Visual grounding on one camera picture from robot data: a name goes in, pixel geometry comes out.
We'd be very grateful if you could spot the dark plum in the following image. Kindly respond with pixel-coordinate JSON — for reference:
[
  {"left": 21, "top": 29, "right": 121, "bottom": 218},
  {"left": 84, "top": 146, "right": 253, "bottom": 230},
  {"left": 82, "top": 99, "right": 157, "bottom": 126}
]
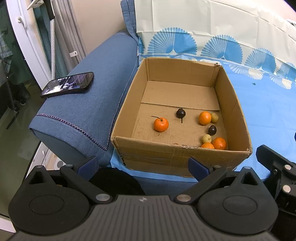
[
  {"left": 176, "top": 108, "right": 186, "bottom": 123},
  {"left": 208, "top": 125, "right": 217, "bottom": 136}
]

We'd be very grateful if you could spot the grey curtain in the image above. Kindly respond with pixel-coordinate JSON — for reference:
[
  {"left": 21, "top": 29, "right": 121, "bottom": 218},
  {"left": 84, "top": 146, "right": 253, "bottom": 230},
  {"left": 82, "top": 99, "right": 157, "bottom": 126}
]
[{"left": 52, "top": 1, "right": 87, "bottom": 72}]

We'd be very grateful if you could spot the black smartphone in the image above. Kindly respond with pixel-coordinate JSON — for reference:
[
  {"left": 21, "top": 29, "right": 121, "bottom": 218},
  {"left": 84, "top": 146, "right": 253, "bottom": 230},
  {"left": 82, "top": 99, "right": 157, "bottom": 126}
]
[{"left": 40, "top": 72, "right": 94, "bottom": 98}]

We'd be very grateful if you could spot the blue white fan-pattern cloth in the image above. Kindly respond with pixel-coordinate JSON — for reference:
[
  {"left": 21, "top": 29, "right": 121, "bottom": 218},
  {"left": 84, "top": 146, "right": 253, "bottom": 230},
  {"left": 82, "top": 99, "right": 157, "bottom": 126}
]
[{"left": 111, "top": 0, "right": 296, "bottom": 182}]

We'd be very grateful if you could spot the small tan fruit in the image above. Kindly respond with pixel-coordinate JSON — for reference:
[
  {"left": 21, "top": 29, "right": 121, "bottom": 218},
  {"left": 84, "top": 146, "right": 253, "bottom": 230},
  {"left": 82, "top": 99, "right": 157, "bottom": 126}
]
[{"left": 211, "top": 113, "right": 219, "bottom": 123}]

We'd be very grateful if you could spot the brown cardboard box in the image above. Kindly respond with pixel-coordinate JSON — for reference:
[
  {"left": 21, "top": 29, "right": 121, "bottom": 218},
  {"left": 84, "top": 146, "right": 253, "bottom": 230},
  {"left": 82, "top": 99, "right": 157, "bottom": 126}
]
[{"left": 111, "top": 58, "right": 252, "bottom": 177}]

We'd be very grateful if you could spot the small yellow-green fruit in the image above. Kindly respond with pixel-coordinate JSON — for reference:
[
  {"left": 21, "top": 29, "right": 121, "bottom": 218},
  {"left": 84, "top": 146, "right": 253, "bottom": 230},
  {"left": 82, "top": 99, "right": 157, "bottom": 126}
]
[{"left": 202, "top": 134, "right": 212, "bottom": 144}]

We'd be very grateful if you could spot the orange tangerine with stem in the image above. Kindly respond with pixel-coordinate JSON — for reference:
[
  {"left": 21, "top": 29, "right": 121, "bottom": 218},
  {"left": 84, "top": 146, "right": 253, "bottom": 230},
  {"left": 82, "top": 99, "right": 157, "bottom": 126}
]
[{"left": 153, "top": 116, "right": 169, "bottom": 133}]

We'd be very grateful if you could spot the white door frame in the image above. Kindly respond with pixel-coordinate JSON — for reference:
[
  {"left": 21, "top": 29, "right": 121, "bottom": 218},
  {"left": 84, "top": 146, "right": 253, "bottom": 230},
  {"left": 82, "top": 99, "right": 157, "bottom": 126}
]
[{"left": 6, "top": 1, "right": 51, "bottom": 89}]

